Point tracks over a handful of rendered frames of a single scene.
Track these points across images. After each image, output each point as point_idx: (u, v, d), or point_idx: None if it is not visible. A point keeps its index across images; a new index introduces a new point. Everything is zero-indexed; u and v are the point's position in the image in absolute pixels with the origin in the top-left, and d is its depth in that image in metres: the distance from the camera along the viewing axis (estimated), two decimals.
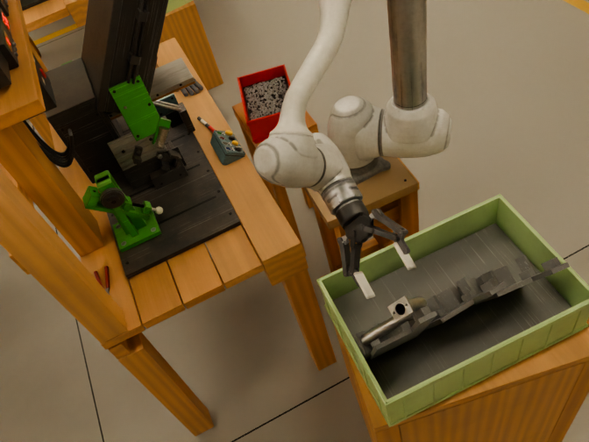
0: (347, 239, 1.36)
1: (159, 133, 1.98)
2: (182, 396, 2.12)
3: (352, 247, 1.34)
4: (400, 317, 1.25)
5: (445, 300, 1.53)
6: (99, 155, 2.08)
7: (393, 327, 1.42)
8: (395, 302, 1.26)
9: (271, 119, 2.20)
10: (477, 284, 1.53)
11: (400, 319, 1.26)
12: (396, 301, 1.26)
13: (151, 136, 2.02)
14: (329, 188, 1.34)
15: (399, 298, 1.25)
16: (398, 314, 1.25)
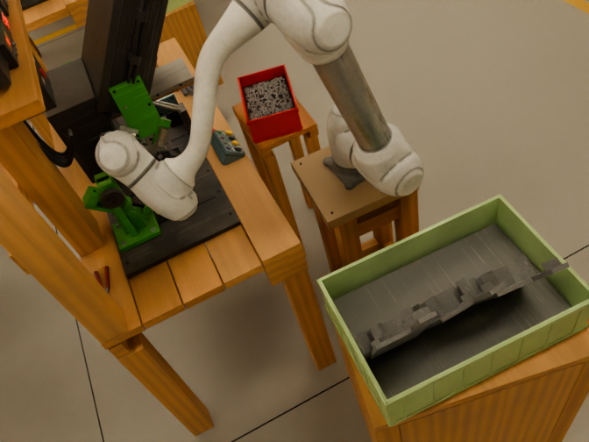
0: None
1: (159, 133, 1.98)
2: (182, 396, 2.12)
3: None
4: (131, 128, 1.74)
5: (445, 300, 1.53)
6: None
7: None
8: (130, 131, 1.70)
9: (271, 119, 2.20)
10: (477, 284, 1.53)
11: (133, 130, 1.74)
12: (128, 131, 1.70)
13: (151, 136, 2.02)
14: (120, 131, 1.45)
15: (124, 129, 1.70)
16: (133, 129, 1.73)
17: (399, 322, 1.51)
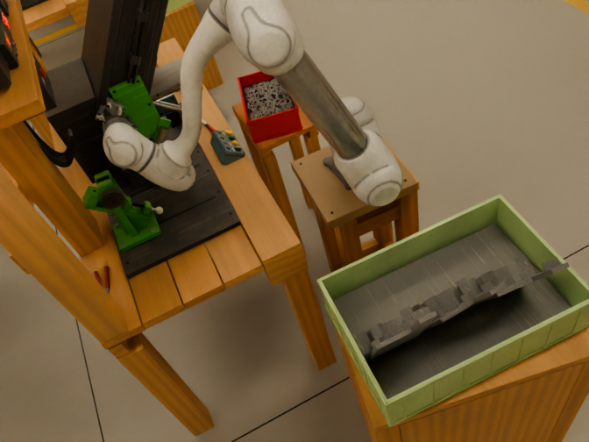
0: None
1: (159, 133, 1.98)
2: (182, 396, 2.12)
3: None
4: (117, 101, 1.90)
5: (445, 300, 1.53)
6: (99, 155, 2.08)
7: None
8: (116, 105, 1.87)
9: (271, 119, 2.20)
10: (477, 284, 1.53)
11: (118, 103, 1.91)
12: (115, 104, 1.87)
13: (151, 136, 2.02)
14: (122, 121, 1.65)
15: (111, 102, 1.86)
16: (118, 102, 1.90)
17: (399, 322, 1.51)
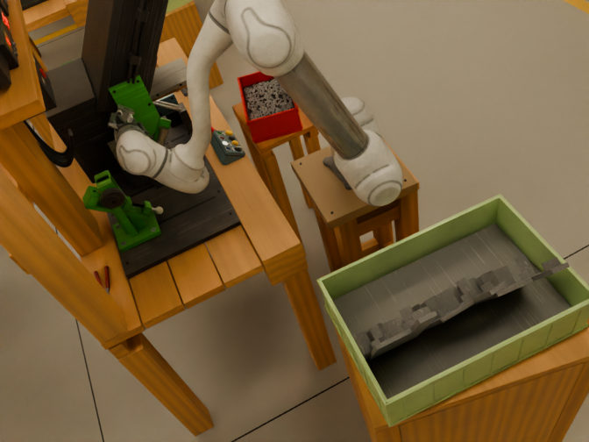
0: None
1: (159, 133, 1.98)
2: (182, 396, 2.12)
3: None
4: (128, 107, 1.93)
5: (445, 300, 1.53)
6: (99, 155, 2.08)
7: None
8: (127, 112, 1.90)
9: (271, 119, 2.20)
10: (477, 284, 1.53)
11: (129, 109, 1.93)
12: (125, 111, 1.89)
13: (151, 136, 2.02)
14: (134, 129, 1.68)
15: (123, 109, 1.89)
16: (129, 109, 1.92)
17: (399, 322, 1.51)
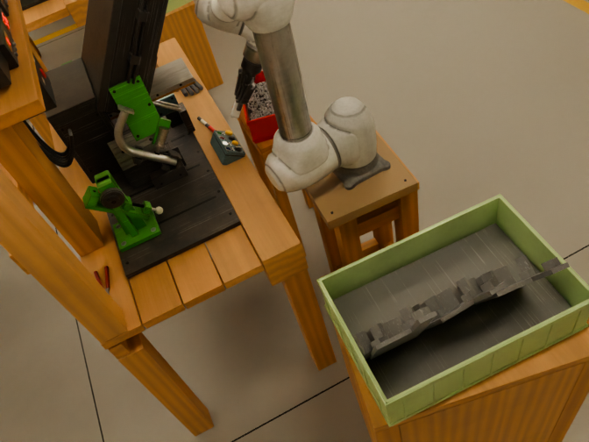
0: (251, 83, 1.99)
1: (159, 133, 1.98)
2: (182, 396, 2.12)
3: None
4: (128, 107, 1.93)
5: (445, 300, 1.53)
6: (99, 155, 2.08)
7: (148, 152, 2.02)
8: (127, 112, 1.90)
9: (271, 119, 2.20)
10: (477, 284, 1.53)
11: (129, 109, 1.93)
12: (125, 111, 1.89)
13: (151, 136, 2.02)
14: None
15: (123, 109, 1.89)
16: (129, 109, 1.92)
17: (399, 322, 1.51)
